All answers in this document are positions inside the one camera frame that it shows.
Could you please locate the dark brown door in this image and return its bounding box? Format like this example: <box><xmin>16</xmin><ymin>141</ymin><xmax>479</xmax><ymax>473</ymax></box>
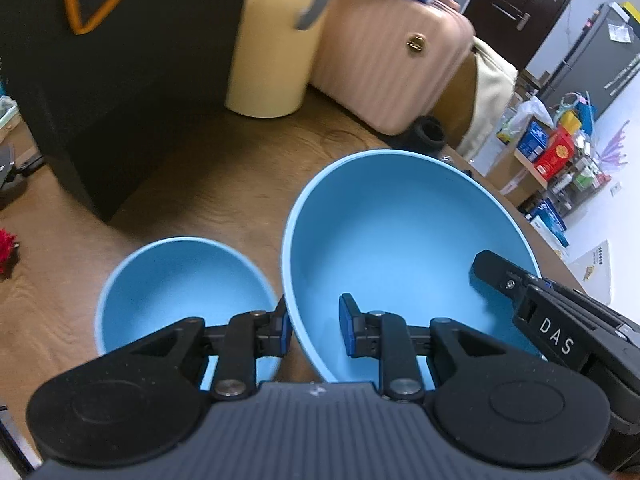
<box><xmin>462</xmin><ymin>0</ymin><xmax>581</xmax><ymax>71</ymax></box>

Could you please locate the white plastic bag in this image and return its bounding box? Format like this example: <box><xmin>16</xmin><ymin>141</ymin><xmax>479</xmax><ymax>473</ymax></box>
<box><xmin>497</xmin><ymin>96</ymin><xmax>553</xmax><ymax>146</ymax></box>

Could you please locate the wire rack cart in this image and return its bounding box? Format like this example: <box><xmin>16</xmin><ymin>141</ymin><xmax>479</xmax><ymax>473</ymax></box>
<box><xmin>547</xmin><ymin>150</ymin><xmax>613</xmax><ymax>211</ymax></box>

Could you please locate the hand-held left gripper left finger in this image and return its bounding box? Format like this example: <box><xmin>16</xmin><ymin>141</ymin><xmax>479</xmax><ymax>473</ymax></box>
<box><xmin>117</xmin><ymin>296</ymin><xmax>293</xmax><ymax>401</ymax></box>

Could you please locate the pink suitcase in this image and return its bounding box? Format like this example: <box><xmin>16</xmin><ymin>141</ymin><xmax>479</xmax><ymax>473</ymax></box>
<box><xmin>310</xmin><ymin>0</ymin><xmax>476</xmax><ymax>136</ymax></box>

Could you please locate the blue flat package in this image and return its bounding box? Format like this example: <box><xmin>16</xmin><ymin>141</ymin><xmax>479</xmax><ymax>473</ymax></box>
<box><xmin>522</xmin><ymin>195</ymin><xmax>571</xmax><ymax>248</ymax></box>

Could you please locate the medium blue bowl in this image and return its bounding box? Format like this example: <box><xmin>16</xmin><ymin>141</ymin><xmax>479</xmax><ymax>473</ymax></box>
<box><xmin>281</xmin><ymin>149</ymin><xmax>546</xmax><ymax>383</ymax></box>

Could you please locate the red artificial rose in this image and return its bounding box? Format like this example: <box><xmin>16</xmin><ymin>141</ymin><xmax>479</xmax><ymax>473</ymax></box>
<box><xmin>0</xmin><ymin>227</ymin><xmax>21</xmax><ymax>276</ymax></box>

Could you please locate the tall red box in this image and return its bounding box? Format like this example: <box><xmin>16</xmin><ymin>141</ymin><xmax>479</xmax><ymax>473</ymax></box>
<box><xmin>534</xmin><ymin>127</ymin><xmax>576</xmax><ymax>178</ymax></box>

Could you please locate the beige garment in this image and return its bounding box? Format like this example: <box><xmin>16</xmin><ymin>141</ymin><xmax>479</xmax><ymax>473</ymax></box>
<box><xmin>457</xmin><ymin>37</ymin><xmax>518</xmax><ymax>158</ymax></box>

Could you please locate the blue plastic bag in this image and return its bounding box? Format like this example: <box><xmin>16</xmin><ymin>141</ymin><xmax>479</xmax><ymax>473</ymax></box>
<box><xmin>552</xmin><ymin>91</ymin><xmax>598</xmax><ymax>136</ymax></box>

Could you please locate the black cup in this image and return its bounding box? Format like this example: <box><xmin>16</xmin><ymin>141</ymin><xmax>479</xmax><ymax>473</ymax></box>
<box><xmin>412</xmin><ymin>116</ymin><xmax>446</xmax><ymax>153</ymax></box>

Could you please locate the yellow box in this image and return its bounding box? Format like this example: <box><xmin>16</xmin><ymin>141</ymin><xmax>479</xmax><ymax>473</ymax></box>
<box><xmin>607</xmin><ymin>0</ymin><xmax>640</xmax><ymax>25</ymax></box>

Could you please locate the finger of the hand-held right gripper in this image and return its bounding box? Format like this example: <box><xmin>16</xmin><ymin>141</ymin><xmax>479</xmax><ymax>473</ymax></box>
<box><xmin>470</xmin><ymin>250</ymin><xmax>545</xmax><ymax>311</ymax></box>

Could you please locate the white flat panel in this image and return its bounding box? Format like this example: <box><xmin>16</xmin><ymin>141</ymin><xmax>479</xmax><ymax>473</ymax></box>
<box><xmin>567</xmin><ymin>239</ymin><xmax>613</xmax><ymax>306</ymax></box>

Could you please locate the black paper bag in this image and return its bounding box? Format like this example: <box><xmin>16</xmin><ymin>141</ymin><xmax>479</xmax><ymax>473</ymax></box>
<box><xmin>0</xmin><ymin>0</ymin><xmax>253</xmax><ymax>223</ymax></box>

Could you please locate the yellow cylindrical container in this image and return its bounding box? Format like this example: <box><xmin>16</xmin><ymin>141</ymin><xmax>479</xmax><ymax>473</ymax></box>
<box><xmin>225</xmin><ymin>0</ymin><xmax>341</xmax><ymax>118</ymax></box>

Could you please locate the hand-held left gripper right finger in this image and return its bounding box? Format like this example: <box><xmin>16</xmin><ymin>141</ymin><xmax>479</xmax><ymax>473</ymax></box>
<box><xmin>339</xmin><ymin>294</ymin><xmax>521</xmax><ymax>403</ymax></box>

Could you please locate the small blue bowl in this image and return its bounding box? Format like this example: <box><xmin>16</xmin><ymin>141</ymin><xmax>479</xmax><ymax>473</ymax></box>
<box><xmin>95</xmin><ymin>236</ymin><xmax>283</xmax><ymax>391</ymax></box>

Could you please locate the grey fridge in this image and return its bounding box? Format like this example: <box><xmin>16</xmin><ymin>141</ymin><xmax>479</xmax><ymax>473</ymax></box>
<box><xmin>537</xmin><ymin>2</ymin><xmax>640</xmax><ymax>121</ymax></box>

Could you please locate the brown chair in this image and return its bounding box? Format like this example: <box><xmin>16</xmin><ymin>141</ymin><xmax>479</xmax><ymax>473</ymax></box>
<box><xmin>440</xmin><ymin>52</ymin><xmax>481</xmax><ymax>148</ymax></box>

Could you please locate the purple flower wall sticker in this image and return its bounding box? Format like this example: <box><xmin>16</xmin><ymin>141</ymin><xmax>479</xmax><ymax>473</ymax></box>
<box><xmin>600</xmin><ymin>120</ymin><xmax>631</xmax><ymax>171</ymax></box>

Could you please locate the blue box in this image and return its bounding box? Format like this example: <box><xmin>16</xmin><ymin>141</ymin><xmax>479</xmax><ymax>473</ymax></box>
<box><xmin>516</xmin><ymin>121</ymin><xmax>551</xmax><ymax>163</ymax></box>

